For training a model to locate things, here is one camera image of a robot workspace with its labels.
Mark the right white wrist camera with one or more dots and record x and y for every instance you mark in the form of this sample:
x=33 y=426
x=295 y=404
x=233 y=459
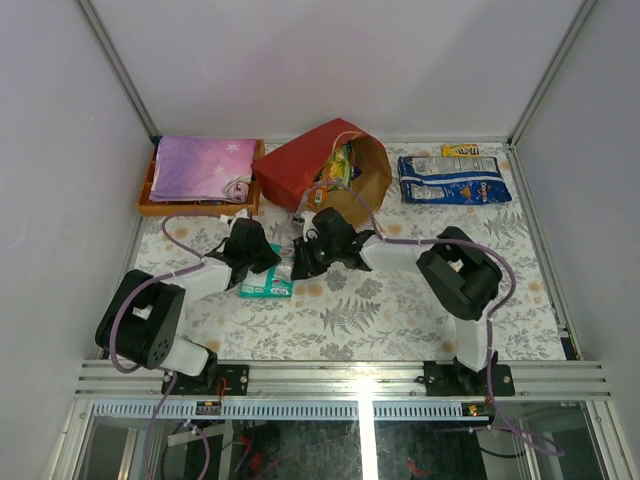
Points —
x=305 y=219

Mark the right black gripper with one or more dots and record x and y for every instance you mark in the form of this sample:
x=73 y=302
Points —
x=305 y=267

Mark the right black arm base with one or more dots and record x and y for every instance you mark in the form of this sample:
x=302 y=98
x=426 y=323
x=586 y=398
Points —
x=454 y=380

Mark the yellow M&M candy packet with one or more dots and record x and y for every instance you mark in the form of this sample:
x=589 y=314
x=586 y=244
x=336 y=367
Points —
x=469 y=150

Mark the green yellow snack packet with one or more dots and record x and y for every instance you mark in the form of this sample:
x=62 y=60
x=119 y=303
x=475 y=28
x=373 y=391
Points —
x=340 y=169

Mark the teal red snack packet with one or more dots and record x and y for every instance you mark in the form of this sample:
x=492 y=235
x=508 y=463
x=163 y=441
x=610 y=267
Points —
x=274 y=283

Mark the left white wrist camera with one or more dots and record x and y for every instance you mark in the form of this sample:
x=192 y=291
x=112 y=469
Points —
x=230 y=220

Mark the red brown paper bag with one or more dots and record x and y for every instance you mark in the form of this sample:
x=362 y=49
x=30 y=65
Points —
x=289 y=171

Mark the orange plastic tray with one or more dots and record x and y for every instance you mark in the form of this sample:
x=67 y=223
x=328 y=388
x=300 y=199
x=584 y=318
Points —
x=146 y=207

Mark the purple Frozen fabric cloth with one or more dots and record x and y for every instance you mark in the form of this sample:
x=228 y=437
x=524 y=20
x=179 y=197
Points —
x=191 y=168

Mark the floral patterned table mat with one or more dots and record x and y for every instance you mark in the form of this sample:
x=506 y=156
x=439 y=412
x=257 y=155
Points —
x=381 y=315

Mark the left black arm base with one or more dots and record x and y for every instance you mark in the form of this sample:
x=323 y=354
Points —
x=222 y=380

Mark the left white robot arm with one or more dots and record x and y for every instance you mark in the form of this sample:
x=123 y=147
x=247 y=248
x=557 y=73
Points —
x=139 y=327

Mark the orange snack packet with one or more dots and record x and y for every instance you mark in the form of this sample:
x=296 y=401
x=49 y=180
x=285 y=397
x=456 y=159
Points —
x=317 y=196

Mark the aluminium front rail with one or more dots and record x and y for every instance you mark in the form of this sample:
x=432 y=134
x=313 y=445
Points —
x=378 y=380

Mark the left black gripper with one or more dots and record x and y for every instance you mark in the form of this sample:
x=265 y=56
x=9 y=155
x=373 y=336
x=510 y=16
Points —
x=257 y=245

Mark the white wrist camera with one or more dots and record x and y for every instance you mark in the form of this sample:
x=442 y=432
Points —
x=230 y=220
x=305 y=219

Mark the blue Doritos chip bag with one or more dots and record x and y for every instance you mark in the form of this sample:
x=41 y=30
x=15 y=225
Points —
x=472 y=181

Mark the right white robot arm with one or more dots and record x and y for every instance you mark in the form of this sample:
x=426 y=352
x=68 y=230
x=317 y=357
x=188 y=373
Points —
x=459 y=272

